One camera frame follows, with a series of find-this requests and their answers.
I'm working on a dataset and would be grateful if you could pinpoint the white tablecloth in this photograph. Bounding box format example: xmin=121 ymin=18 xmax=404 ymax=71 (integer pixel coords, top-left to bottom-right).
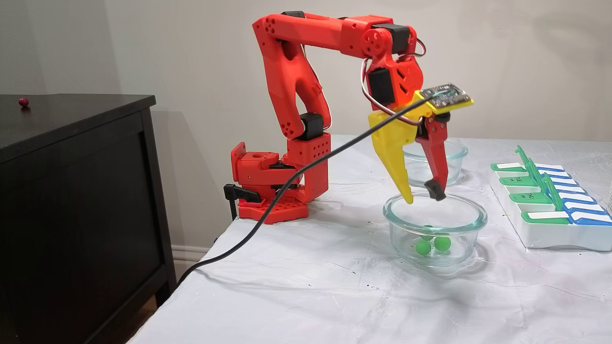
xmin=127 ymin=134 xmax=612 ymax=344

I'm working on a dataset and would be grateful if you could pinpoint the camera board on yellow mount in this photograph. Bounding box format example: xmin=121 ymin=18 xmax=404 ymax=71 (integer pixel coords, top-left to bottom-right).
xmin=414 ymin=84 xmax=475 ymax=115

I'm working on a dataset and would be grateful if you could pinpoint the thick black camera cable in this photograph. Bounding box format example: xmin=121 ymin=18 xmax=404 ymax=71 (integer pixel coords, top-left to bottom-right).
xmin=176 ymin=95 xmax=440 ymax=287

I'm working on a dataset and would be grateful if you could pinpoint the black wooden cabinet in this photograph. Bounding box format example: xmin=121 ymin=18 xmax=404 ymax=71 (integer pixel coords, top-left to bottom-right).
xmin=0 ymin=94 xmax=176 ymax=344

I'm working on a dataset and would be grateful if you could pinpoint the white baseboard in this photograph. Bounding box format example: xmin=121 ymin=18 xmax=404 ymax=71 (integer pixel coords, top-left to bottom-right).
xmin=171 ymin=245 xmax=213 ymax=280

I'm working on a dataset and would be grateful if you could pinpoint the weekly pill organizer box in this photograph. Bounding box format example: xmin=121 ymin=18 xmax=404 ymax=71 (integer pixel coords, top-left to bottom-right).
xmin=490 ymin=146 xmax=612 ymax=251

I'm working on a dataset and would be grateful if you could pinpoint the glass bowl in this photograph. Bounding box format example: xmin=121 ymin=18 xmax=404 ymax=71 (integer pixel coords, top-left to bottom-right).
xmin=402 ymin=139 xmax=469 ymax=187
xmin=382 ymin=190 xmax=489 ymax=268

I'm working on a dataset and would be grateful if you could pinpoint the black table clamp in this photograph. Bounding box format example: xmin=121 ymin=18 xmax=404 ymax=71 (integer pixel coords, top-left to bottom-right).
xmin=223 ymin=184 xmax=262 ymax=221

